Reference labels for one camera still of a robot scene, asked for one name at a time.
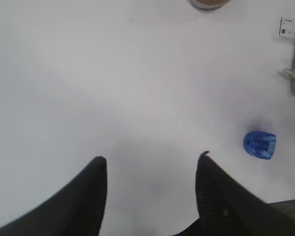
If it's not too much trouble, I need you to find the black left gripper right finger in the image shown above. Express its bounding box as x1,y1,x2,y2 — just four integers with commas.
195,150,295,236

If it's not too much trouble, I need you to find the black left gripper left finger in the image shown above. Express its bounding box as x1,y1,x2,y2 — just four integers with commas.
0,156,107,236

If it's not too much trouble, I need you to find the blue pencil sharpener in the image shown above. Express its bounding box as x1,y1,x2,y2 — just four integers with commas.
243,131,276,160

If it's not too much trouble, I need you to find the brown coffee bottle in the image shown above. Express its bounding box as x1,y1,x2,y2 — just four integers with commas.
190,0,231,10

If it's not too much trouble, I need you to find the beige grip pen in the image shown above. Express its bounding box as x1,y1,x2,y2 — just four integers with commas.
279,68,295,79

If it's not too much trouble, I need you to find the clear plastic ruler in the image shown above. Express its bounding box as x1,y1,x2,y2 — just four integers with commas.
273,16,295,42

